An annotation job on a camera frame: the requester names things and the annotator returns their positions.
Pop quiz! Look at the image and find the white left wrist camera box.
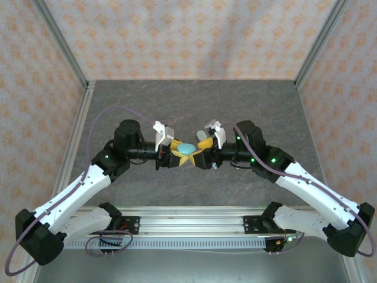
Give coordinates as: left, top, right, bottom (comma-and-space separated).
152, 120, 175, 147

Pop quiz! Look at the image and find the short aluminium frame post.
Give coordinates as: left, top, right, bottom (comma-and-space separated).
341, 255, 368, 283

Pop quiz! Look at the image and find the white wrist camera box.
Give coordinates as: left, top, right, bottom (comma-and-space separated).
205, 119, 227, 148
152, 120, 175, 147

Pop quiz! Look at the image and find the small circuit board green LED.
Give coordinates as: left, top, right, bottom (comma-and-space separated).
275, 235, 297, 247

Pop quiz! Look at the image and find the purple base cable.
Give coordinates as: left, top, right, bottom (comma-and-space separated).
84, 229, 135, 258
269, 231, 306, 256

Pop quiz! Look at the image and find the white slotted cable duct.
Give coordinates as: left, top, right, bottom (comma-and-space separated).
63, 237, 267, 251

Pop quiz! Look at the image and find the aluminium side frame rail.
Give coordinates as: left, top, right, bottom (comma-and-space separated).
45, 82, 97, 215

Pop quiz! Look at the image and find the blue earbud charging case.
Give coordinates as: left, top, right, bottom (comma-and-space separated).
176, 142, 196, 156

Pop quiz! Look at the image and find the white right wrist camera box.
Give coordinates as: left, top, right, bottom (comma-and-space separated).
205, 119, 227, 148

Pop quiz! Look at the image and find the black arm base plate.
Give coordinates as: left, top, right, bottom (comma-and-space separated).
243, 216, 266, 236
117, 216, 141, 236

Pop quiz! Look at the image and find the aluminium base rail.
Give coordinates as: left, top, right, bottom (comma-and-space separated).
58, 205, 333, 236

